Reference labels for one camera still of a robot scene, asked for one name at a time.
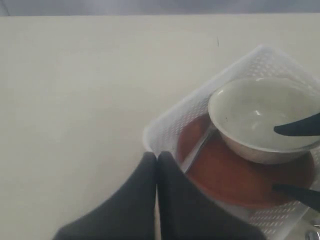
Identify speckled ceramic floral bowl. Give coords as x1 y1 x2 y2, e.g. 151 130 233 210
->
208 77 320 165

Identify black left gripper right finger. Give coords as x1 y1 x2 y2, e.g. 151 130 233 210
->
157 151 265 240

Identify silver knife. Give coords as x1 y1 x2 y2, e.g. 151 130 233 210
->
180 123 217 174

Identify stainless steel cup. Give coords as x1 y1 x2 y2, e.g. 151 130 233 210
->
304 230 320 240

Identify dark plate in basket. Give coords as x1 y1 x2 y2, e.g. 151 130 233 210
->
176 113 316 210

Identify white plastic woven basket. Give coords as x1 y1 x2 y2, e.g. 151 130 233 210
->
142 45 320 240

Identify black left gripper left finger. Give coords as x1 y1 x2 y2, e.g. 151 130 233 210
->
54 152 157 240

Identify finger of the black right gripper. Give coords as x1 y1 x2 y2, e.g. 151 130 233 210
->
273 113 320 137
272 184 320 213

